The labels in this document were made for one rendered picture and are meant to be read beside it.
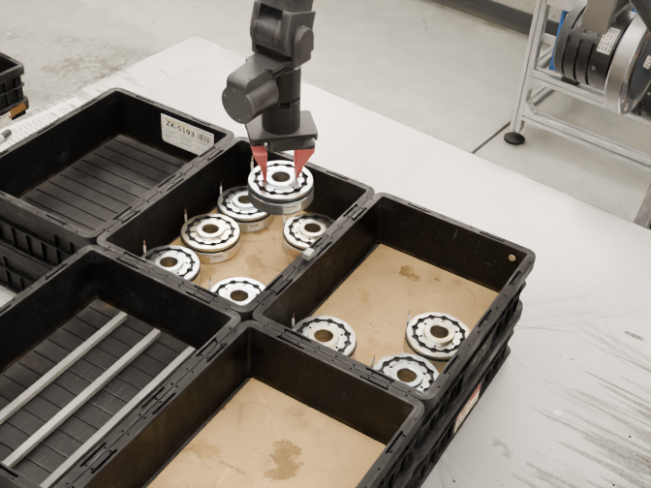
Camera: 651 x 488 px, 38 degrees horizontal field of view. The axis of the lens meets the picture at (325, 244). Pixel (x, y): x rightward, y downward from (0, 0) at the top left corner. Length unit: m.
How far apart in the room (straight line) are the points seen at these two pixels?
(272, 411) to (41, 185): 0.70
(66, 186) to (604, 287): 1.05
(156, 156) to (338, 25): 2.56
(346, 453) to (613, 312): 0.71
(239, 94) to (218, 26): 3.02
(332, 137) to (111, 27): 2.23
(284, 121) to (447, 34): 3.05
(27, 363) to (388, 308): 0.57
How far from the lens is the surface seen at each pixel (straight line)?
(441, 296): 1.62
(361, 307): 1.58
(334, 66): 4.05
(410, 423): 1.28
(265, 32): 1.35
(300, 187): 1.49
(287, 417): 1.40
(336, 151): 2.19
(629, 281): 1.97
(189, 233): 1.67
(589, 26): 1.75
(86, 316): 1.57
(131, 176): 1.87
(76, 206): 1.80
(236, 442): 1.37
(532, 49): 3.52
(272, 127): 1.42
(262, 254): 1.67
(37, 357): 1.52
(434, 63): 4.15
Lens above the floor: 1.88
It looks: 38 degrees down
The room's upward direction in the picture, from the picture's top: 5 degrees clockwise
